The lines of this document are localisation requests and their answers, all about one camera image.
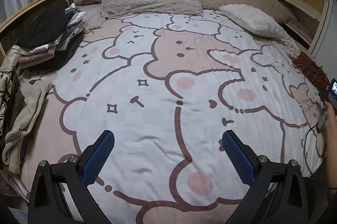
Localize red plaid scarf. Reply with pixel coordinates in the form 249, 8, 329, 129
290, 51, 330, 90

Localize stack of folded clothes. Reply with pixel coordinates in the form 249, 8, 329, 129
15, 2, 86, 69

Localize beige garment on bed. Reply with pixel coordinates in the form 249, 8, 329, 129
2, 78, 54, 174

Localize small white fluffy pillow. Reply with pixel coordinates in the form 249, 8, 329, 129
219, 4, 286, 39

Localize beige printed storage bag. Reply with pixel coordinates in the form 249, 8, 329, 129
0, 45, 22, 145

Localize pink white bear bedsheet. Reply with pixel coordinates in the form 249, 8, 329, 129
19, 10, 324, 223

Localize wooden bedside shelf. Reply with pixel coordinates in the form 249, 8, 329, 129
1, 0, 72, 62

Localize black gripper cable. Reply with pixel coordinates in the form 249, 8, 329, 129
303, 97, 337, 191

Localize cream wall shelf unit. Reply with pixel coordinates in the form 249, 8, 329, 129
281, 0, 329, 53

